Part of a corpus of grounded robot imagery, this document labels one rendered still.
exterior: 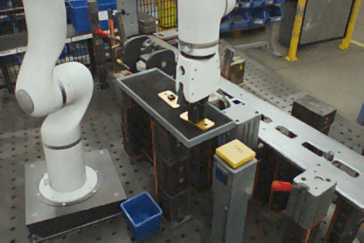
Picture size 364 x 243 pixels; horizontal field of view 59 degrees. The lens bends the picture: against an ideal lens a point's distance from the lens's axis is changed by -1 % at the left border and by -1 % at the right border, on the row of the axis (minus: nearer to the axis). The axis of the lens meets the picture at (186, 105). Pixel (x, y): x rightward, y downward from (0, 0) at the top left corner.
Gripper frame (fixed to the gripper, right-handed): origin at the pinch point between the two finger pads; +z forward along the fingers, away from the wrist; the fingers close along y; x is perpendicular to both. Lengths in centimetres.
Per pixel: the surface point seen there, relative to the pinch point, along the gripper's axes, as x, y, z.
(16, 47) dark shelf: 117, -3, 16
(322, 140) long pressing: -17.6, 36.7, 18.4
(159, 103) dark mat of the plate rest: 12.3, -1.3, 2.5
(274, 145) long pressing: -8.9, 23.9, 18.1
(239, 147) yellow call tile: -13.5, -0.8, 2.4
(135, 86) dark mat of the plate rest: 24.4, -0.1, 2.5
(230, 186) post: -15.8, -6.0, 8.6
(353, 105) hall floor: 32, 249, 119
